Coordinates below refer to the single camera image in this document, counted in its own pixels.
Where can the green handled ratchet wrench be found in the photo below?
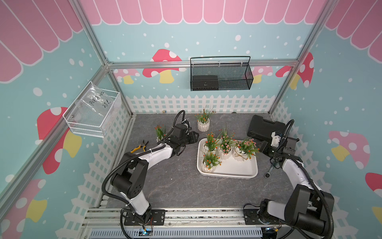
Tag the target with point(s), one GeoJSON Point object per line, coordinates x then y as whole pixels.
{"type": "Point", "coordinates": [268, 173]}

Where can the white rectangular storage tray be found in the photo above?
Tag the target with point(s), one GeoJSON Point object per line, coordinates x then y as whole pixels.
{"type": "Point", "coordinates": [231, 167]}

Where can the twine pot orange flowers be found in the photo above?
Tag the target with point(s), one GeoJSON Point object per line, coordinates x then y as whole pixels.
{"type": "Point", "coordinates": [210, 162]}

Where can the black box in basket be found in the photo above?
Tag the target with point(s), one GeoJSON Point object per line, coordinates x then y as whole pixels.
{"type": "Point", "coordinates": [205, 83]}

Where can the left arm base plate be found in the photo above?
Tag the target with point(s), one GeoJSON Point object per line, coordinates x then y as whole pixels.
{"type": "Point", "coordinates": [152, 218]}

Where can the twine pot pink flowers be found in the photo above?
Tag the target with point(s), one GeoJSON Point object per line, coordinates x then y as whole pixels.
{"type": "Point", "coordinates": [245, 149]}

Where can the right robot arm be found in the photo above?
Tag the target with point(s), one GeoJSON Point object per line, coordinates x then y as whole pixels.
{"type": "Point", "coordinates": [309, 209]}

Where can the black wire mesh basket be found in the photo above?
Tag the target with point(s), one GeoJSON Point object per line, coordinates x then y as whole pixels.
{"type": "Point", "coordinates": [234, 72]}

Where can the clear wire wall basket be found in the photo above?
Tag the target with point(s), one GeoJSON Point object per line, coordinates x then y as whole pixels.
{"type": "Point", "coordinates": [96, 131]}

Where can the yellow handled pliers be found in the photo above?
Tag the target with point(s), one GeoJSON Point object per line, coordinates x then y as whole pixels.
{"type": "Point", "coordinates": [141, 146]}

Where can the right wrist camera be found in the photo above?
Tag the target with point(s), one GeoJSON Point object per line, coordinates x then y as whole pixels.
{"type": "Point", "coordinates": [276, 138]}

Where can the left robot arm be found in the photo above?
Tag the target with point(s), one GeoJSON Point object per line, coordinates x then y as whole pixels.
{"type": "Point", "coordinates": [125, 182]}

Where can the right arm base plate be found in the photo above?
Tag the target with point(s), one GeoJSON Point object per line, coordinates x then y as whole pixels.
{"type": "Point", "coordinates": [251, 217]}

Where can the far left pot orange flowers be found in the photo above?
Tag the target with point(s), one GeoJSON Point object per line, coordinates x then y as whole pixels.
{"type": "Point", "coordinates": [160, 131]}

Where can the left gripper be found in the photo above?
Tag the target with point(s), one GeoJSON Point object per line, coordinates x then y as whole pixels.
{"type": "Point", "coordinates": [193, 139]}

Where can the back ribbed pot plant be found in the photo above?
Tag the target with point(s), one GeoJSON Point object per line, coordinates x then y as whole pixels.
{"type": "Point", "coordinates": [203, 119]}

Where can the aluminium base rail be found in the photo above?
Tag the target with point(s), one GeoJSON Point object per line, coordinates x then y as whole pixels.
{"type": "Point", "coordinates": [183, 223]}

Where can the black plastic tool case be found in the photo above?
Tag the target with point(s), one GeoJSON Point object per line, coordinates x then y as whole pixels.
{"type": "Point", "coordinates": [262, 129]}

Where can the plastic bag with writing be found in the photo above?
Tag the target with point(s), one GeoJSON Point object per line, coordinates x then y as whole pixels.
{"type": "Point", "coordinates": [93, 106]}

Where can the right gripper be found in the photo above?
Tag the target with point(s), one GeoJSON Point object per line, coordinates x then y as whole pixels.
{"type": "Point", "coordinates": [265, 147]}

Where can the ribbed pot orange flowers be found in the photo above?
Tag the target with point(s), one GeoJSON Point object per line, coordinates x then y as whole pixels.
{"type": "Point", "coordinates": [211, 144]}

